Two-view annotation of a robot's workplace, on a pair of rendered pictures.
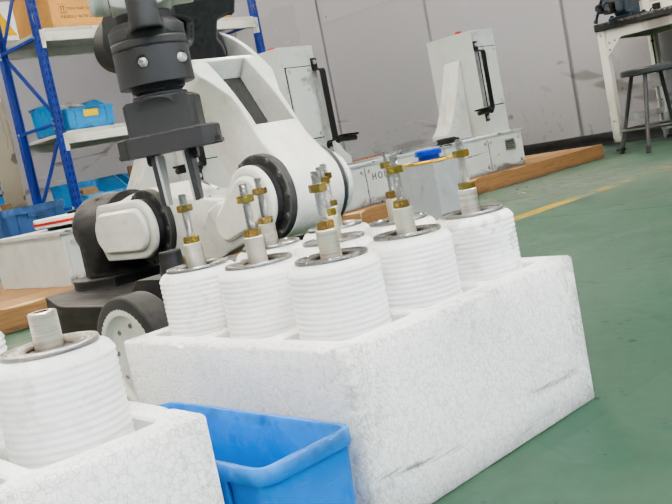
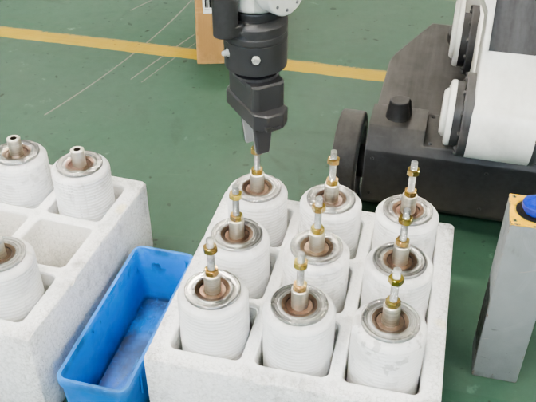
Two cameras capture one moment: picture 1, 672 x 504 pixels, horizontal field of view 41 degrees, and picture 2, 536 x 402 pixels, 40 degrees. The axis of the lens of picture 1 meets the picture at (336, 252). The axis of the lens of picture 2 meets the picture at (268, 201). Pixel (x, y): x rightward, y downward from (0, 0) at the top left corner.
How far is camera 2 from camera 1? 1.03 m
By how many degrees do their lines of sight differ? 60
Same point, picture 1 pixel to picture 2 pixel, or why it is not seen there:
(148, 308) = (340, 141)
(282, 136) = (507, 72)
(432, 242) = (281, 333)
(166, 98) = (242, 83)
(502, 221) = (380, 353)
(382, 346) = (176, 370)
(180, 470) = (11, 352)
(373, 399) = (162, 388)
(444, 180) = (518, 242)
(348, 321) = (186, 336)
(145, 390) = not seen: hidden behind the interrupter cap
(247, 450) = not seen: hidden behind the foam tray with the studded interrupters
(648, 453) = not seen: outside the picture
